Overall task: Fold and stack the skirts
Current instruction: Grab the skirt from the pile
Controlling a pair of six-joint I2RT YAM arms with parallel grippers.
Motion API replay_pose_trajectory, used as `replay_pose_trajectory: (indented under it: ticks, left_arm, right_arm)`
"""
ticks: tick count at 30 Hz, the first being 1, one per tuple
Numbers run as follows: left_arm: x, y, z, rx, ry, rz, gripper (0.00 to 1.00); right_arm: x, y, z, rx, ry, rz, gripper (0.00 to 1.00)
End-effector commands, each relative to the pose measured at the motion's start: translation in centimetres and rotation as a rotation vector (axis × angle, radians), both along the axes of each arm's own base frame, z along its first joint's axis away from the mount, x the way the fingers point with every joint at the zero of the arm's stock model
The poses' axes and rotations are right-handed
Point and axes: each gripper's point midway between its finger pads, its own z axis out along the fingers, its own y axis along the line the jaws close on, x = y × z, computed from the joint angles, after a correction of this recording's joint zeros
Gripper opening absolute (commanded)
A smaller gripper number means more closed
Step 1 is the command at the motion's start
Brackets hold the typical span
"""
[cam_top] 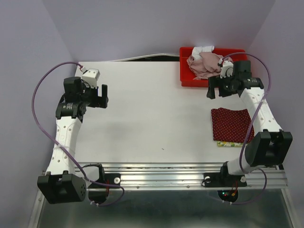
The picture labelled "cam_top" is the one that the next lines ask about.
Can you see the yellow floral folded skirt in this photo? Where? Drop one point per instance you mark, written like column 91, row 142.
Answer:
column 229, row 144

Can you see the aluminium mounting rail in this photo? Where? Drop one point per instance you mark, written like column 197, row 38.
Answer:
column 185, row 176

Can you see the red plastic bin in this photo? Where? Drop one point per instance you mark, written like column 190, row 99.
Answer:
column 187, row 76

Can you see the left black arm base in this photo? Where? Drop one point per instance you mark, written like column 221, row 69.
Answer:
column 99, row 190

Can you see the white cloth garment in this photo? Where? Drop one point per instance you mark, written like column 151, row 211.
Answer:
column 197, row 50

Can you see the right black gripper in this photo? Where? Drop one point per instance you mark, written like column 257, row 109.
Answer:
column 215, row 81

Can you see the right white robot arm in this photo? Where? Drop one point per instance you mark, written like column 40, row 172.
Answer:
column 271, row 143

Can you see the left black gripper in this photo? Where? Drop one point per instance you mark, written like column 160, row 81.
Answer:
column 101, row 101

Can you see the red polka dot skirt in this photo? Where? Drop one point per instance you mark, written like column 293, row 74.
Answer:
column 230, row 125

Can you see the pink pleated skirt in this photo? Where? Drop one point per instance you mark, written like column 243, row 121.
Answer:
column 206, row 66

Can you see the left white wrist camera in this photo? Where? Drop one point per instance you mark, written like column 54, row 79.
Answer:
column 91, row 77

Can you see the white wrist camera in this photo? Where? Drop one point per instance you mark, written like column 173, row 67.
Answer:
column 91, row 77
column 226, row 68

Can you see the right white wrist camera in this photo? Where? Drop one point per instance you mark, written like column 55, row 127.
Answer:
column 226, row 68

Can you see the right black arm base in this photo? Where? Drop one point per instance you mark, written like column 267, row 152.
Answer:
column 226, row 184

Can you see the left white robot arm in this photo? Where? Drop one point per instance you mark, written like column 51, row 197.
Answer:
column 60, row 183

